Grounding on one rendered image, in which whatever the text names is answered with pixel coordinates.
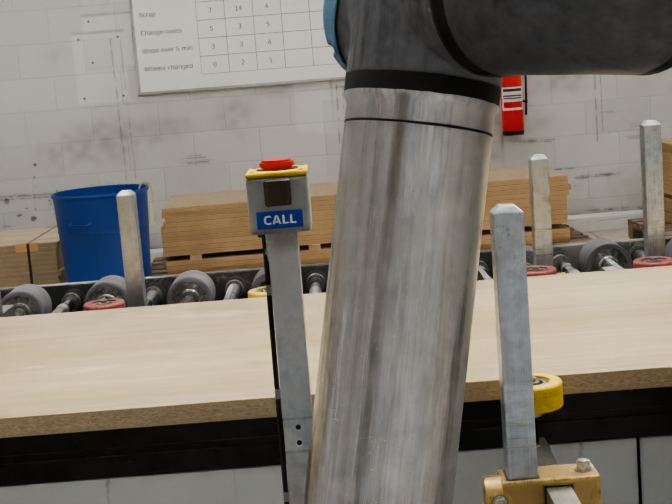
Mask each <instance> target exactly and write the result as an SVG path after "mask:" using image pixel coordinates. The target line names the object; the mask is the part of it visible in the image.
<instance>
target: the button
mask: <svg viewBox="0 0 672 504"><path fill-rule="evenodd" d="M292 165H294V160H292V159H291V158H273V159H265V160H261V162H260V163H259V168H262V170H276V169H286V168H291V167H292Z"/></svg>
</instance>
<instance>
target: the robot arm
mask: <svg viewBox="0 0 672 504"><path fill-rule="evenodd" d="M323 26H324V32H325V37H326V41H327V44H328V45H331V46H332V47H333V49H334V53H333V57H334V58H335V60H336V61H337V62H338V64H339V65H340V66H341V67H342V68H343V69H344V70H345V71H346V76H345V86H344V98H345V100H346V111H345V120H344V129H343V139H342V148H341V157H340V167H339V176H338V186H337V195H336V204H335V214H334V223H333V232H332V242H331V251H330V260H329V270H328V279H327V288H326V298H325V307H324V317H323V326H322V335H321V345H320V354H319V363H318V373H317V382H316V391H315V401H314V410H313V419H312V429H311V438H310V448H309V457H308V466H307V476H306V485H305V494H304V504H453V495H454V486H455V476H456V467H457V458H458V449H459V440H460V431H461V421H462V412H463V403H464V394H465V385H466V375H467V366H468V357H469V348H470V339H471V329H472V320H473V311H474V302H475V293H476V284H477V274H478V265H479V256H480V247H481V238H482V228H483V219H484V210H485V201H486V192H487V183H488V173H489V164H490V155H491V146H492V137H493V127H494V118H495V116H496V114H497V113H498V112H499V105H500V96H501V88H502V79H503V77H511V76H522V75H640V76H645V75H654V74H659V73H662V72H665V71H667V70H670V69H672V0H324V4H323Z"/></svg>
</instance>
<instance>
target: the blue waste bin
mask: <svg viewBox="0 0 672 504"><path fill-rule="evenodd" d="M142 183H147V184H148V185H149V186H148V185H145V184H142ZM149 187H150V190H151V206H150V215H151V225H155V223H154V213H153V205H154V193H153V189H152V186H151V184H150V183H149V182H141V183H140V184H117V185H103V186H93V187H84V188H77V189H70V190H64V191H60V192H56V193H53V194H51V196H50V197H51V199H52V200H53V204H54V210H55V216H56V222H57V228H58V234H59V240H60V245H61V251H62V257H63V263H64V269H65V275H66V281H67V283H71V282H83V281H96V280H100V279H101V278H103V277H105V276H109V275H117V276H121V277H123V278H125V276H124V266H123V257H122V247H121V238H120V228H119V219H118V209H117V200H116V196H117V194H118V193H119V192H120V191H122V190H132V191H134V192H135V193H136V199H137V209H138V219H139V228H140V238H141V248H142V258H143V267H144V277H148V276H151V270H152V269H151V258H150V237H149V216H148V194H147V191H148V189H149Z"/></svg>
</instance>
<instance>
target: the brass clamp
mask: <svg viewBox="0 0 672 504"><path fill-rule="evenodd" d="M576 466H577V464H563V465H550V466H537V469H538V478H529V479H516V480H508V478H507V475H506V473H505V471H504V469H499V470H498V471H497V475H488V476H484V477H483V478H482V493H483V503H484V504H547V497H546V488H550V487H563V486H571V487H572V489H573V490H574V492H575V494H576V496H577V497H578V499H579V501H580V503H581V504H602V502H601V480H600V475H599V473H598V472H597V470H596V469H595V467H594V466H593V464H592V463H591V462H590V466H591V467H592V471H590V472H577V471H575V467H576Z"/></svg>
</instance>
